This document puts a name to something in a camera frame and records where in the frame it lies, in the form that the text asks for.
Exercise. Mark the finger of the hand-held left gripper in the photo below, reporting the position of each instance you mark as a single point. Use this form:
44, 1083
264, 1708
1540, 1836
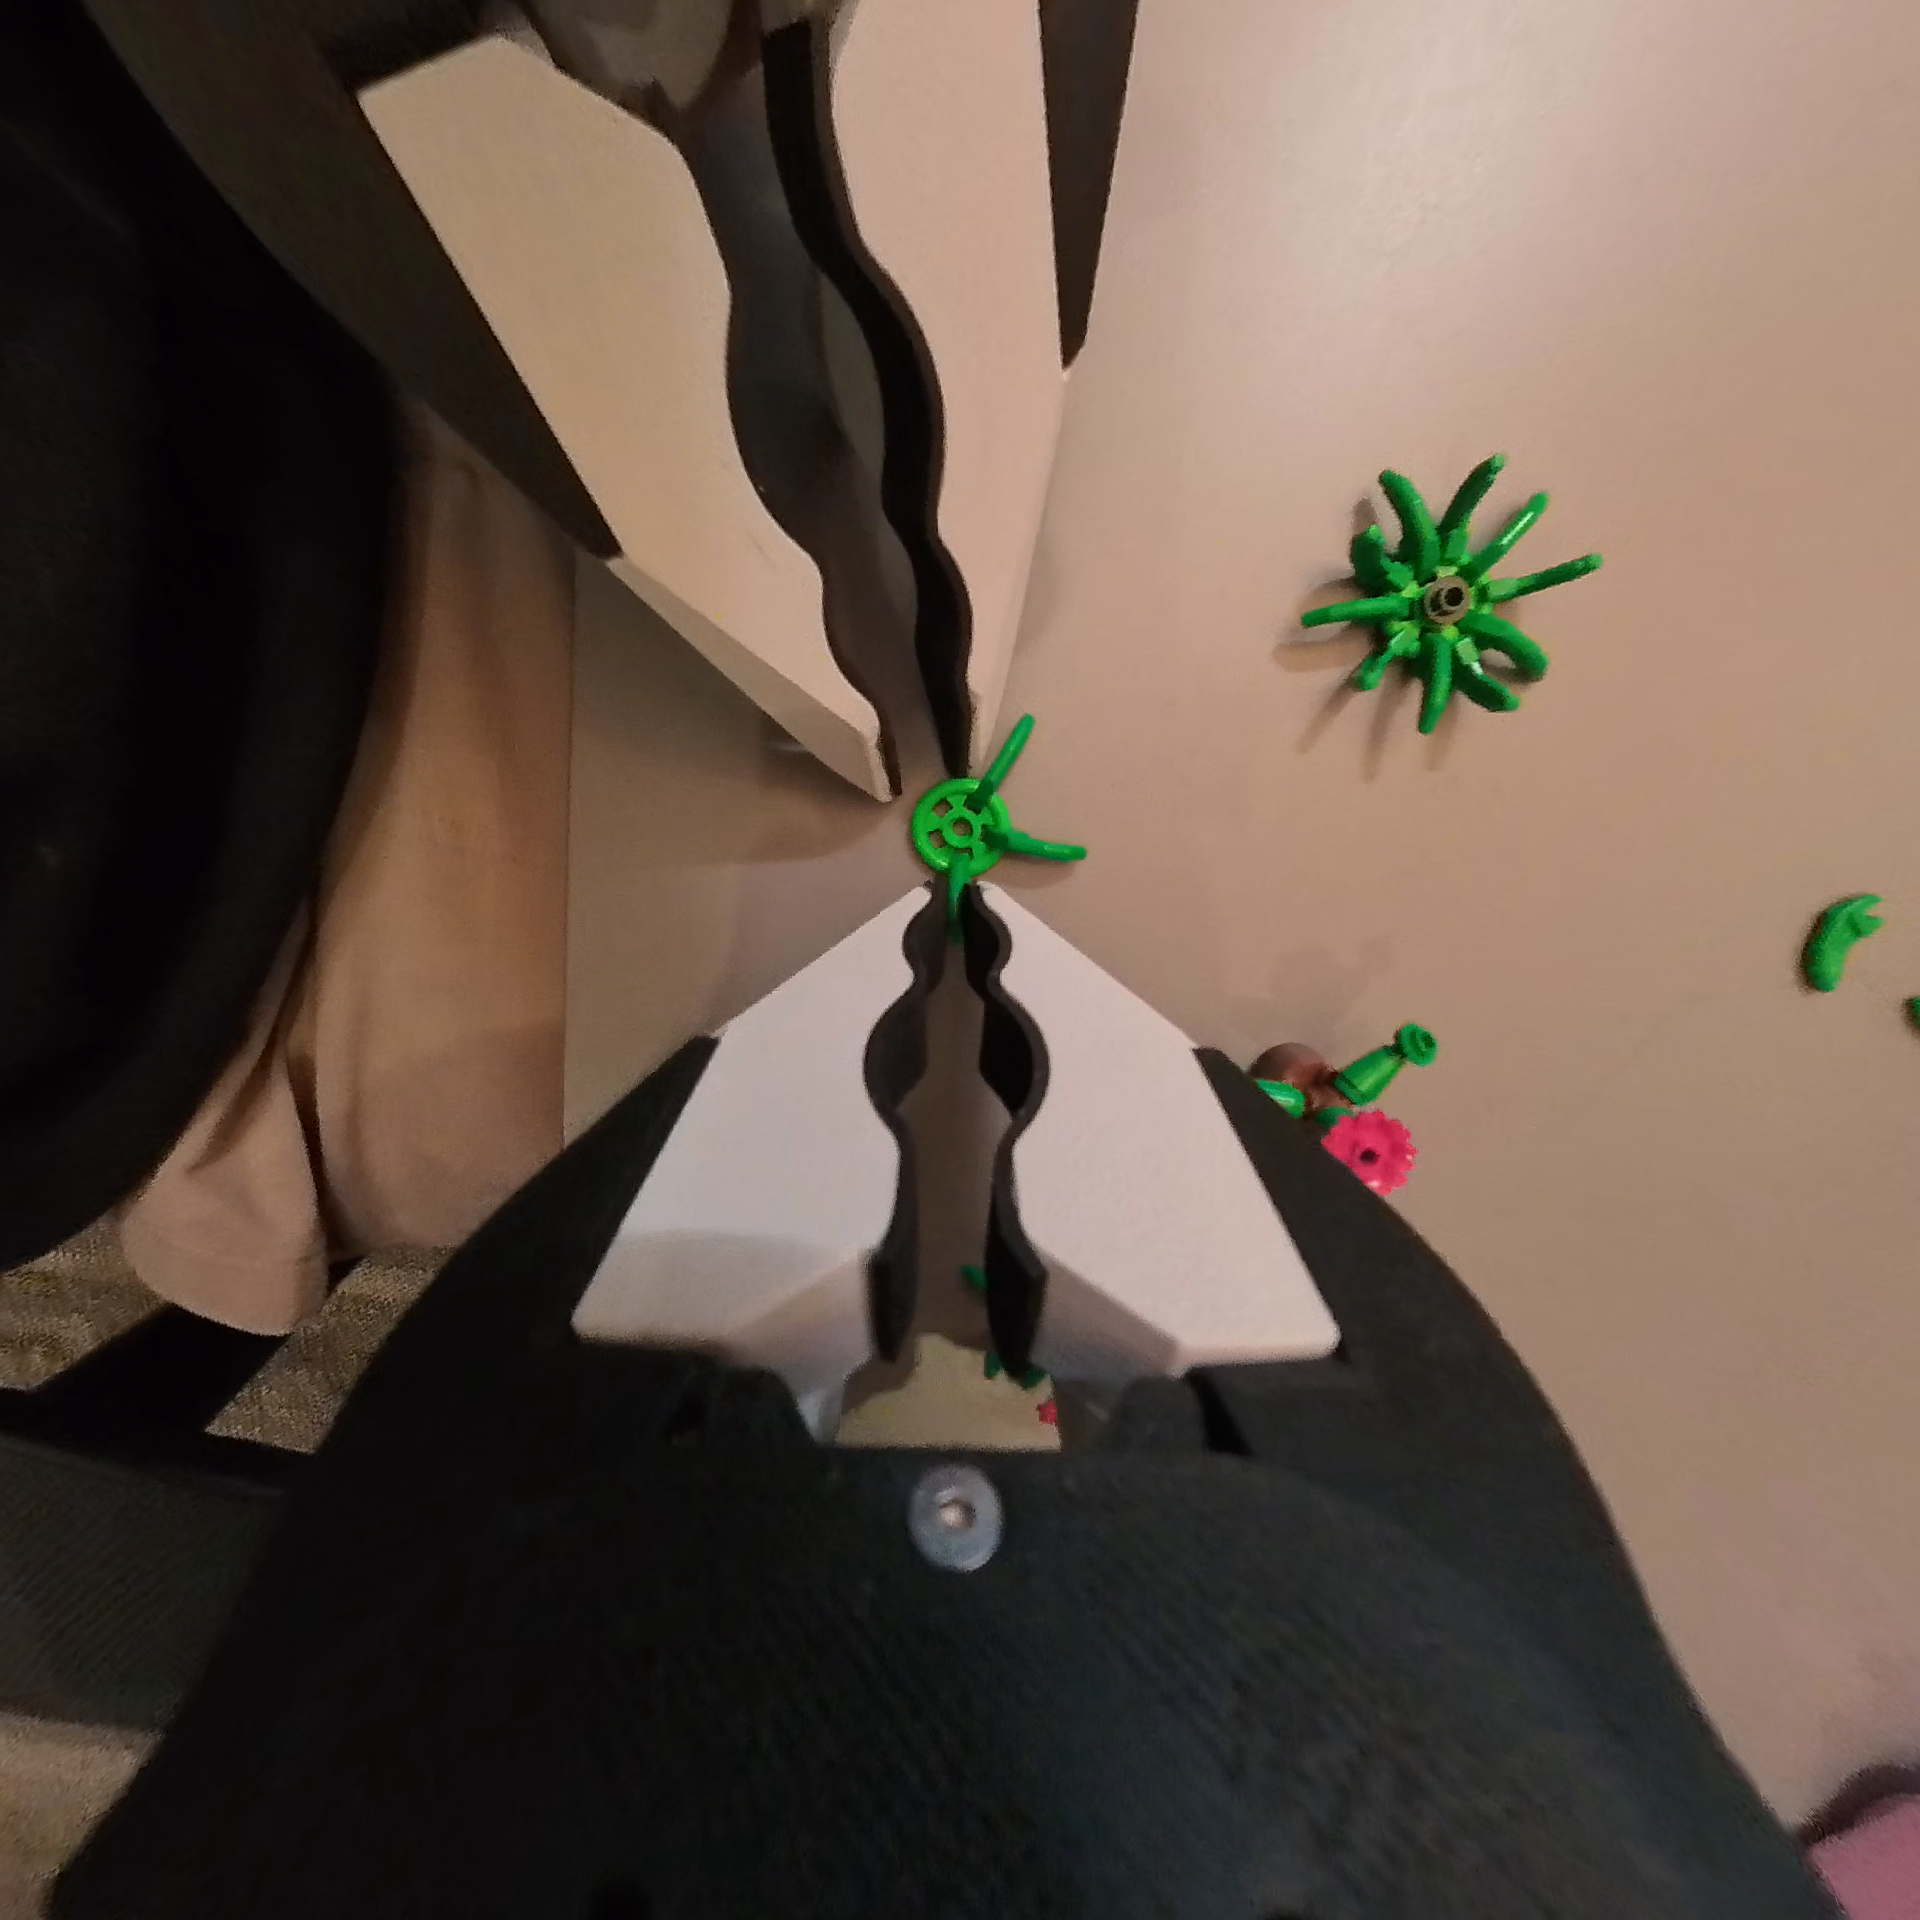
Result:
974, 301
600, 331

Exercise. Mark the brick cactus with pink flower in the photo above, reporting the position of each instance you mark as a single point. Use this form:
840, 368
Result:
1364, 1078

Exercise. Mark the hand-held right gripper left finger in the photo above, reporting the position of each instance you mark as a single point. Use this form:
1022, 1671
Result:
749, 1185

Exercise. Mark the person's beige trousers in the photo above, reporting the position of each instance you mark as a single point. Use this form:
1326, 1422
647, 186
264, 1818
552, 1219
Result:
422, 901

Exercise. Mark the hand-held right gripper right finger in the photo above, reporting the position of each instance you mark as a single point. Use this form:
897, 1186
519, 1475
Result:
1170, 1202

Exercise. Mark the green brick wheel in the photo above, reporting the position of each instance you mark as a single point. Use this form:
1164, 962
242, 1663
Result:
939, 841

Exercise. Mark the cluster of green leaf pieces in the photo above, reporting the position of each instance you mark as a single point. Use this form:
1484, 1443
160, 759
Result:
1832, 945

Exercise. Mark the green spiky brick plant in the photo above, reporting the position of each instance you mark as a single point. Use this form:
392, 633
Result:
1440, 601

